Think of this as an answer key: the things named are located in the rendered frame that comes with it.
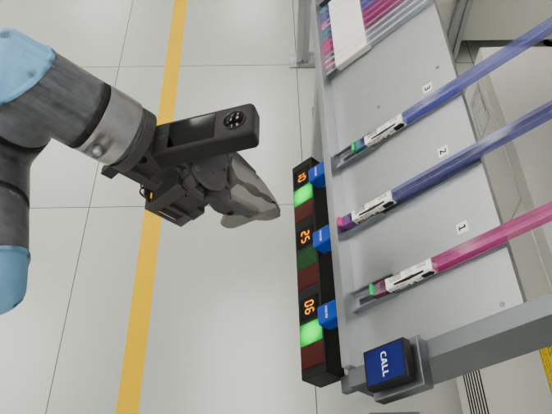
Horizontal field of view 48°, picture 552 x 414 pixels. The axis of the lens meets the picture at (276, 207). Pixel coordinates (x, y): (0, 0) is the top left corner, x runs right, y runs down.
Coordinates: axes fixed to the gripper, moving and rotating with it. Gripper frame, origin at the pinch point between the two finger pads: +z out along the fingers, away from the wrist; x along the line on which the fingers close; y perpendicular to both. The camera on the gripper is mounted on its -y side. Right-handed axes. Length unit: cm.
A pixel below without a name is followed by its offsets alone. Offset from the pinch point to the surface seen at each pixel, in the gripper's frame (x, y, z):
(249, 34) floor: -137, 59, 49
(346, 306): 12.1, -3.2, 7.7
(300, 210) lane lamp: -7.9, 5.5, 10.5
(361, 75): -24.5, -8.7, 9.7
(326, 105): -21.1, -3.2, 7.8
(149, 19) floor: -146, 85, 23
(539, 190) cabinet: -13.6, -18.4, 39.4
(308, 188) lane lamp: -11.0, 3.6, 10.5
